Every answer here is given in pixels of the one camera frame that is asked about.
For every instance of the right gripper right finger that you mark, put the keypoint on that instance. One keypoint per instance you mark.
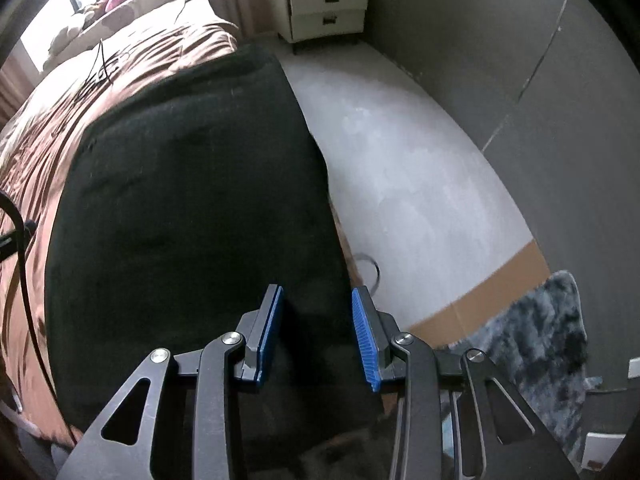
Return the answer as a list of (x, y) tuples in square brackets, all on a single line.
[(495, 433)]

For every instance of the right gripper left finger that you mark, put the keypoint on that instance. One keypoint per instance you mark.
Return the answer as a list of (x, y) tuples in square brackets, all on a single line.
[(176, 416)]

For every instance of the black pants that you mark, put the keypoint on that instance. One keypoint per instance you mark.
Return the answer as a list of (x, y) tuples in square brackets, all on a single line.
[(182, 205)]

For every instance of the grey fluffy rug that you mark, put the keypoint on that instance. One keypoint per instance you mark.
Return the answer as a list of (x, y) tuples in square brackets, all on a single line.
[(540, 343)]

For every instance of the white nightstand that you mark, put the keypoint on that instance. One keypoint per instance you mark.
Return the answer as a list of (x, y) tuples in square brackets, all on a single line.
[(298, 21)]

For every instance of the cow print pillow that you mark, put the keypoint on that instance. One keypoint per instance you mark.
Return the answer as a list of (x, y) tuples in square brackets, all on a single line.
[(89, 26)]

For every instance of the white wall socket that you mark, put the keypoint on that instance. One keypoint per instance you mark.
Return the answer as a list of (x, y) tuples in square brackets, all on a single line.
[(633, 368)]

